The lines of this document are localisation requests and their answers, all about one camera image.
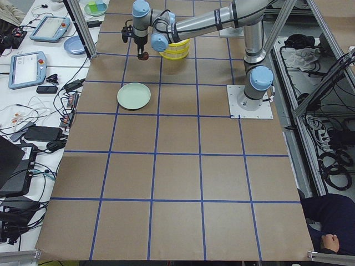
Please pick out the black power adapter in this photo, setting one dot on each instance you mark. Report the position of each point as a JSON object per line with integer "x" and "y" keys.
{"x": 43, "y": 134}

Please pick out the light green plate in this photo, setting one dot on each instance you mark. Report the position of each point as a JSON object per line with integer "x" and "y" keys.
{"x": 133, "y": 96}

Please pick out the lower teach pendant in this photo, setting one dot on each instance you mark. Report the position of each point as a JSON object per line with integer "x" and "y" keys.
{"x": 27, "y": 69}

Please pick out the blue plate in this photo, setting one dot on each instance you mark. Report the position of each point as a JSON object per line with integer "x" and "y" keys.
{"x": 74, "y": 46}

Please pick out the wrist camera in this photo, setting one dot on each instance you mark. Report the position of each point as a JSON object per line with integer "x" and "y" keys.
{"x": 126, "y": 33}

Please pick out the teach pendant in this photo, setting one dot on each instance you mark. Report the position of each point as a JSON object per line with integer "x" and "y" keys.
{"x": 50, "y": 29}
{"x": 27, "y": 69}

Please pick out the green bowl with blocks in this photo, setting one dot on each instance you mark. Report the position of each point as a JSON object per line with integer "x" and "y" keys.
{"x": 95, "y": 8}

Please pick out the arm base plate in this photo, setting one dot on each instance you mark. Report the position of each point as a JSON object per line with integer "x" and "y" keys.
{"x": 241, "y": 107}
{"x": 232, "y": 33}

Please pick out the black laptop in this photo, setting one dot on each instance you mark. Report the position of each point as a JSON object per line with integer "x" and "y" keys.
{"x": 16, "y": 162}

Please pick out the brown steamed bun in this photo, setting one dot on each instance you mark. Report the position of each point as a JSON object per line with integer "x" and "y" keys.
{"x": 143, "y": 56}

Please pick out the aluminium frame post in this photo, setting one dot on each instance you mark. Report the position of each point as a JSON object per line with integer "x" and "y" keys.
{"x": 80, "y": 24}

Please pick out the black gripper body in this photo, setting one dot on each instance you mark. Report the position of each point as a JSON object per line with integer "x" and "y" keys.
{"x": 139, "y": 41}

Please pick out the upper teach pendant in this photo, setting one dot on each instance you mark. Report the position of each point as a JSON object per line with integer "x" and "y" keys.
{"x": 50, "y": 29}

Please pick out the crumpled white cloth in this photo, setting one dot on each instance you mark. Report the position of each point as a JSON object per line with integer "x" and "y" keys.
{"x": 303, "y": 59}

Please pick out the yellow bamboo steamer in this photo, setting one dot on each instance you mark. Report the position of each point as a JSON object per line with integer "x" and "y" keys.
{"x": 180, "y": 47}
{"x": 174, "y": 55}

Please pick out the seated person's hand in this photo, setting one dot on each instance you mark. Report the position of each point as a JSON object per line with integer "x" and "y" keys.
{"x": 329, "y": 244}

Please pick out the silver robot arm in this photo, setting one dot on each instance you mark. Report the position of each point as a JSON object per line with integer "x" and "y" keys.
{"x": 160, "y": 28}

